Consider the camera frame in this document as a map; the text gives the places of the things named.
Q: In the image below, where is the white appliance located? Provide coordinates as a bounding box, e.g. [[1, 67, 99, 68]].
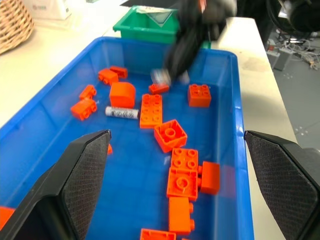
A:
[[31, 0, 73, 21]]

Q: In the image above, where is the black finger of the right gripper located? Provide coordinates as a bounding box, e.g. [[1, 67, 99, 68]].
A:
[[176, 37, 204, 79], [162, 32, 193, 78]]

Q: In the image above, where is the clear plastic sheet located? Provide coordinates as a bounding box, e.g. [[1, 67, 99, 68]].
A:
[[146, 8, 176, 28]]

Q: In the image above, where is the long orange eight-stud brick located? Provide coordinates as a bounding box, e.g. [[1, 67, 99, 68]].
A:
[[139, 93, 164, 130]]

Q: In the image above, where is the woven wicker basket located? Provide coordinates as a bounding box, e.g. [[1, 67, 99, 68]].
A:
[[0, 0, 35, 55]]

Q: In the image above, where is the green plastic bin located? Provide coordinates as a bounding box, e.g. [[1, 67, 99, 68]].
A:
[[112, 5, 212, 50]]

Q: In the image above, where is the small flat orange brick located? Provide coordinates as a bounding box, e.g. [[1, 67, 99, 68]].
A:
[[148, 83, 170, 95]]

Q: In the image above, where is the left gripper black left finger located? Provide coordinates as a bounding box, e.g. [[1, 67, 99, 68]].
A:
[[0, 129, 112, 240]]

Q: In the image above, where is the black rounded object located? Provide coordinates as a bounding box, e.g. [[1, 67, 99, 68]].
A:
[[287, 0, 320, 34]]

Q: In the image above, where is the orange curved toy block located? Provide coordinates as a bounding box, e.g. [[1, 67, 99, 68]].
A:
[[109, 81, 137, 109]]

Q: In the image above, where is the blue plastic bin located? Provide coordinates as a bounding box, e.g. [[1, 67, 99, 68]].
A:
[[0, 36, 255, 240]]

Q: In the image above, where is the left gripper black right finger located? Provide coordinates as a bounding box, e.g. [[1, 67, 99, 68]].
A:
[[243, 130, 320, 240]]

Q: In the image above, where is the silver cylindrical battery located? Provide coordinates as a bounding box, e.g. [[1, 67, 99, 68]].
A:
[[105, 106, 140, 120]]

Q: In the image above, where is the orange four-stud toy brick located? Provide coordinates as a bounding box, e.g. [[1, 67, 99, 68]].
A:
[[166, 167, 200, 202], [153, 119, 188, 154], [170, 147, 199, 172], [187, 83, 212, 108]]

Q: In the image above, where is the grey box on floor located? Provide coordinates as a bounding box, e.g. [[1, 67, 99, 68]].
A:
[[273, 46, 294, 72]]

